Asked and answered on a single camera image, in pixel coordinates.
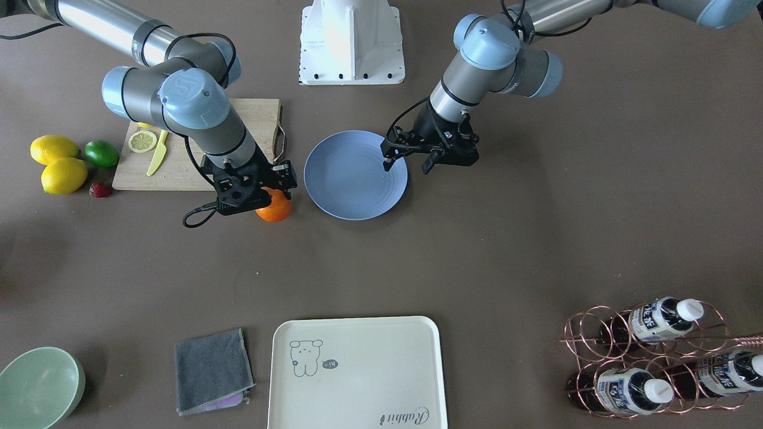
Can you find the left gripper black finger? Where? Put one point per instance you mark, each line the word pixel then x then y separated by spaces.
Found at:
pixel 433 159

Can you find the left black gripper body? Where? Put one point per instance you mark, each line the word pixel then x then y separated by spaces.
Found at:
pixel 427 126

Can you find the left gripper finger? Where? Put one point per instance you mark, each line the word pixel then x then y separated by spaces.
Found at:
pixel 388 162

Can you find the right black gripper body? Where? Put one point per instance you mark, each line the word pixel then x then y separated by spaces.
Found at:
pixel 284 177

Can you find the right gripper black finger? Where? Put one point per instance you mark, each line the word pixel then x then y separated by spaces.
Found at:
pixel 285 178

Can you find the orange fruit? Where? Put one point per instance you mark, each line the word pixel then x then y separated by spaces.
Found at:
pixel 279 208

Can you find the blue round plate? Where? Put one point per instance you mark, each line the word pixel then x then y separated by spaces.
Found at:
pixel 345 178

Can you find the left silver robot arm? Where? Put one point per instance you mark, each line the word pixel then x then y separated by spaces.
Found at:
pixel 493 55

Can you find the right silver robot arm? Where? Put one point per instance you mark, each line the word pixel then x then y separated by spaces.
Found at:
pixel 178 85

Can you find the wooden cutting board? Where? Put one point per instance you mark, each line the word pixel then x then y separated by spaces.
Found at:
pixel 176 172

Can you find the yellow plastic knife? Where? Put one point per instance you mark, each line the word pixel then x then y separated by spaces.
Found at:
pixel 160 152

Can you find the lemon slice lower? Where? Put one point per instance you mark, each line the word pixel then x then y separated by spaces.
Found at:
pixel 142 141

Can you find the red strawberry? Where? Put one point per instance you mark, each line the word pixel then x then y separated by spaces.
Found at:
pixel 99 190

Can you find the green lime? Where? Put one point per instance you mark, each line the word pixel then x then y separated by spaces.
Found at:
pixel 101 153

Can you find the yellow lemon lower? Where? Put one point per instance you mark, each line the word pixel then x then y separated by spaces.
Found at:
pixel 63 176

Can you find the yellow lemon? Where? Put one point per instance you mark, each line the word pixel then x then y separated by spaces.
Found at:
pixel 63 176
pixel 49 148

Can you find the yellow lemon upper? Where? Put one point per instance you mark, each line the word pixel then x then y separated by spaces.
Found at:
pixel 49 148

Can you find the grey folded cloth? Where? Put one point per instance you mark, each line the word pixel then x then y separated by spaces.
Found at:
pixel 212 372

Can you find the cream rabbit tray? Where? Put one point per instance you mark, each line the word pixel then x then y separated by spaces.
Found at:
pixel 383 372

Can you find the tea bottle middle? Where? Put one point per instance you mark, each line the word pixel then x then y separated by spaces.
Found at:
pixel 656 321

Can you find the tea bottle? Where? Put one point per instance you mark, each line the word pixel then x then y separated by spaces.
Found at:
pixel 656 321
pixel 718 375
pixel 619 392

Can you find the green bowl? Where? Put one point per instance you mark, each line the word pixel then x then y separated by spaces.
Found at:
pixel 40 388

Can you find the tea bottle front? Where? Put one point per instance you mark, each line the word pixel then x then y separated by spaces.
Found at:
pixel 619 392

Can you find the tea bottle back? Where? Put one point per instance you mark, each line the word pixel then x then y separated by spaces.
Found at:
pixel 718 375

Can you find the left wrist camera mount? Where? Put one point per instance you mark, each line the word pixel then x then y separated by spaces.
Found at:
pixel 402 143

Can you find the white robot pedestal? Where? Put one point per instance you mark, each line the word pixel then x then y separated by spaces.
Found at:
pixel 351 43

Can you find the copper wire bottle rack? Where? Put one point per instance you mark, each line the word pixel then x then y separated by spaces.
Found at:
pixel 709 336

